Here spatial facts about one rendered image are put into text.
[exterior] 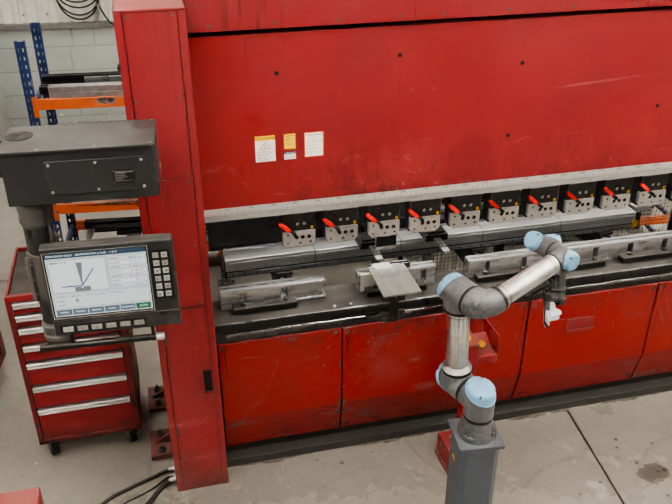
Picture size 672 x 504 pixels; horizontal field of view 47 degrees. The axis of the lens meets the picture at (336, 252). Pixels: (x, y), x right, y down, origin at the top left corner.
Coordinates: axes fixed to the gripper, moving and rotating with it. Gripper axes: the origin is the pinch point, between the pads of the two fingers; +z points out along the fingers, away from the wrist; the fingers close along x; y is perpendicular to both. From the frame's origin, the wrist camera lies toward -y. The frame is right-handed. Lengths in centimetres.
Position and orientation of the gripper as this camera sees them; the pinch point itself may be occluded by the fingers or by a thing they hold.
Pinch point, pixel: (545, 323)
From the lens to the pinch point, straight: 308.9
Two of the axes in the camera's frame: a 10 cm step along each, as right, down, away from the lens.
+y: 9.8, 0.3, -1.8
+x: 1.6, 3.0, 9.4
